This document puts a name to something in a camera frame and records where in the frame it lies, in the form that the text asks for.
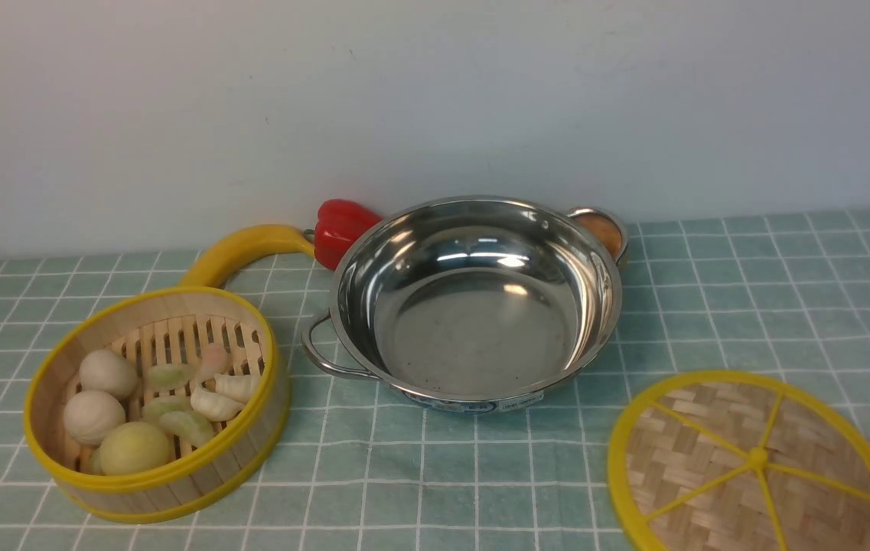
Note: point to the white dumpling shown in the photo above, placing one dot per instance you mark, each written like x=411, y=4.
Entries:
x=214, y=406
x=238, y=387

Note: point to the woven bamboo steamer lid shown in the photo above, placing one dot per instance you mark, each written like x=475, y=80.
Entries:
x=738, y=461

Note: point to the white dumpling right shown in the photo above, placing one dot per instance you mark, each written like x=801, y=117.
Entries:
x=238, y=387

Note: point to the white round bun lower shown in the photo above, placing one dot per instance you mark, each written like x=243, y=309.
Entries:
x=90, y=414

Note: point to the white round bun upper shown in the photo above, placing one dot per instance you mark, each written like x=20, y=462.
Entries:
x=106, y=371

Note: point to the bamboo steamer basket yellow rim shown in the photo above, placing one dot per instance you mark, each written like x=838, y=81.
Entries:
x=148, y=329

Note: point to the green dumpling middle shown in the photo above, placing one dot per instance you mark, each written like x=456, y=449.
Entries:
x=156, y=407

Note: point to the orange fruit behind pot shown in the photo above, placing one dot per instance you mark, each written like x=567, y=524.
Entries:
x=606, y=231

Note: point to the pale yellow round bun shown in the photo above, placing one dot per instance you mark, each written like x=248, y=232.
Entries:
x=132, y=448

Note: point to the red bell pepper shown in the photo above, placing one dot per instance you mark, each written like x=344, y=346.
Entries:
x=340, y=222

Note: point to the white dumpling left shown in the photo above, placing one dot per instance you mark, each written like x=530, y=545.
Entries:
x=214, y=406

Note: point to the stainless steel pot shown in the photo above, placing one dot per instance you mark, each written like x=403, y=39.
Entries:
x=472, y=304

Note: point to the green checkered tablecloth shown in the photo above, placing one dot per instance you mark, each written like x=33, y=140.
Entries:
x=360, y=467

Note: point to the yellow banana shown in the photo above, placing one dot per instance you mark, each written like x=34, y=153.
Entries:
x=217, y=265

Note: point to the white round bun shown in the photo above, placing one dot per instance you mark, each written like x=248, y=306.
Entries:
x=90, y=414
x=106, y=371

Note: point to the pink shrimp dumpling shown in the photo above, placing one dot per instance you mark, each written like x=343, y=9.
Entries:
x=214, y=360

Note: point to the green dumpling upper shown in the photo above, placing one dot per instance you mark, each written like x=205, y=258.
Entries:
x=168, y=377

